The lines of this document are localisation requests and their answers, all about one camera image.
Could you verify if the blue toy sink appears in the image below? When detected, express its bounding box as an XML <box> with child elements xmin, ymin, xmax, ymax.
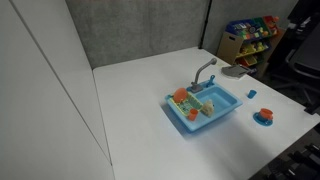
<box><xmin>164</xmin><ymin>81</ymin><xmax>244</xmax><ymax>133</ymax></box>

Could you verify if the orange toy plate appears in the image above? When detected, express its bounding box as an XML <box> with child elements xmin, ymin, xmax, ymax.
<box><xmin>172</xmin><ymin>87</ymin><xmax>189</xmax><ymax>104</ymax></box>

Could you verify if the yellow-green toy dish rack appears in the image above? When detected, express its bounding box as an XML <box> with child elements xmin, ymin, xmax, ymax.
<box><xmin>167</xmin><ymin>92</ymin><xmax>205</xmax><ymax>117</ymax></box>

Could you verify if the small orange toy cup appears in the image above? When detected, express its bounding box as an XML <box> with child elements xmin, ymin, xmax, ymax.
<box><xmin>187</xmin><ymin>108</ymin><xmax>200</xmax><ymax>122</ymax></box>

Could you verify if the grey toy faucet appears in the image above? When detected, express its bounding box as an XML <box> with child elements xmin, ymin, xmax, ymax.
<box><xmin>190</xmin><ymin>57</ymin><xmax>218</xmax><ymax>94</ymax></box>

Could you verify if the grey metal mounting plate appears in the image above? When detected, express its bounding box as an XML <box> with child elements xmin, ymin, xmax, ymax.
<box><xmin>221</xmin><ymin>64</ymin><xmax>252</xmax><ymax>81</ymax></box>

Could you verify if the black tripod stand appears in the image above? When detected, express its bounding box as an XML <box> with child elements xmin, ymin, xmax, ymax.
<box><xmin>198</xmin><ymin>0</ymin><xmax>214</xmax><ymax>50</ymax></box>

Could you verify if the small blue toy cup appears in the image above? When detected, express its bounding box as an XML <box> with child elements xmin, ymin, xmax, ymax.
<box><xmin>247</xmin><ymin>89</ymin><xmax>258</xmax><ymax>100</ymax></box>

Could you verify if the blue toy saucer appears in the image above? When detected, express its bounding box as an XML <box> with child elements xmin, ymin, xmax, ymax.
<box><xmin>252</xmin><ymin>112</ymin><xmax>274</xmax><ymax>127</ymax></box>

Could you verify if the toy shelf with colourful bins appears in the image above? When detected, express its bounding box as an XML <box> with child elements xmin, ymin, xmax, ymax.
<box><xmin>225</xmin><ymin>15</ymin><xmax>285</xmax><ymax>77</ymax></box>

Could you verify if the black office chair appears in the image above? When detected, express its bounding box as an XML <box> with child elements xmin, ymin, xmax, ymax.
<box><xmin>269</xmin><ymin>0</ymin><xmax>320</xmax><ymax>115</ymax></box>

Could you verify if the black equipment beside table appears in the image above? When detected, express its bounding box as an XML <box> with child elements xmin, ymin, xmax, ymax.
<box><xmin>249</xmin><ymin>122</ymin><xmax>320</xmax><ymax>180</ymax></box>

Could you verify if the blue toy faucet handle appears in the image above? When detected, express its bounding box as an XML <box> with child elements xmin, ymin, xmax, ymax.
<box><xmin>204</xmin><ymin>74</ymin><xmax>216</xmax><ymax>89</ymax></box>

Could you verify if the orange toy teacup with handle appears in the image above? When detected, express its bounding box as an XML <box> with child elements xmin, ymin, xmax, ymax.
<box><xmin>259</xmin><ymin>108</ymin><xmax>274</xmax><ymax>122</ymax></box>

